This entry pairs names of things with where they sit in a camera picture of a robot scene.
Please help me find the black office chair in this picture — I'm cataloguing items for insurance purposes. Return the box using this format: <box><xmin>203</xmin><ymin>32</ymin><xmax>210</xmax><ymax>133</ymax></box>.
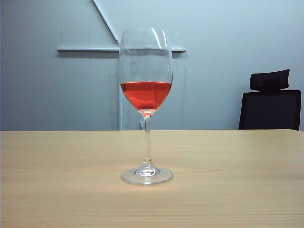
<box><xmin>238</xmin><ymin>69</ymin><xmax>302</xmax><ymax>131</ymax></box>

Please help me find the white diagonal wall strip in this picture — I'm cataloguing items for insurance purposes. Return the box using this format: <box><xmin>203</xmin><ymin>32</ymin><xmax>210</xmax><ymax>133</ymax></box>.
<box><xmin>92</xmin><ymin>0</ymin><xmax>121</xmax><ymax>45</ymax></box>

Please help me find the wine glass with red liquid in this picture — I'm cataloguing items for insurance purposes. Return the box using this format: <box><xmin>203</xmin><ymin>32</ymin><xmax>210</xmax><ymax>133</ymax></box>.
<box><xmin>118</xmin><ymin>28</ymin><xmax>174</xmax><ymax>186</ymax></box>

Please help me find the white horizontal wall rail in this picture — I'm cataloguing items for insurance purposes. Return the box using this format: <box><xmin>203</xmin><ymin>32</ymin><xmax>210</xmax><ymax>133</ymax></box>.
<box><xmin>57</xmin><ymin>46</ymin><xmax>187</xmax><ymax>53</ymax></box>

